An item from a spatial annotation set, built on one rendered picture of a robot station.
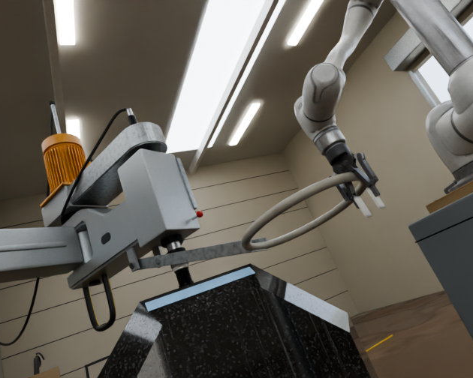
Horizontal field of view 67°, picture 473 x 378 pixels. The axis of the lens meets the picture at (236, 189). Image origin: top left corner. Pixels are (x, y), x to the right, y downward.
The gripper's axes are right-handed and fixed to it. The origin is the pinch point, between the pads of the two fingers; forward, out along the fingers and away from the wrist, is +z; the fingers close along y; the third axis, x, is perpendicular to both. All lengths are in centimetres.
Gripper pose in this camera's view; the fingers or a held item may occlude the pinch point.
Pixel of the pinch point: (369, 202)
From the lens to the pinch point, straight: 112.6
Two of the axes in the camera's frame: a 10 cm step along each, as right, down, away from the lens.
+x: -7.5, 0.7, -6.5
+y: -5.2, 5.5, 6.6
